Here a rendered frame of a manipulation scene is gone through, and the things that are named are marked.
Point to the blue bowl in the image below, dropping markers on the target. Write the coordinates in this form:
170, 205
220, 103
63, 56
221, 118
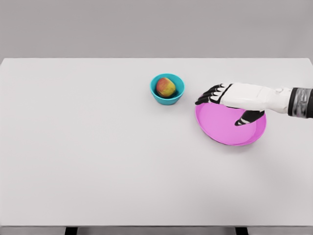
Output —
179, 84

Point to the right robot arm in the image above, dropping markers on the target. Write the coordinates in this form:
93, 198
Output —
281, 100

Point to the red yellow apple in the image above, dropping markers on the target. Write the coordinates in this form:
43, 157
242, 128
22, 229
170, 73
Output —
166, 87

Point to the pink plate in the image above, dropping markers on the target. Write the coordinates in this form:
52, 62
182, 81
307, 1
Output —
220, 124

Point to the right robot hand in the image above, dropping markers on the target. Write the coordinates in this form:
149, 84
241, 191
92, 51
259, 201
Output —
240, 96

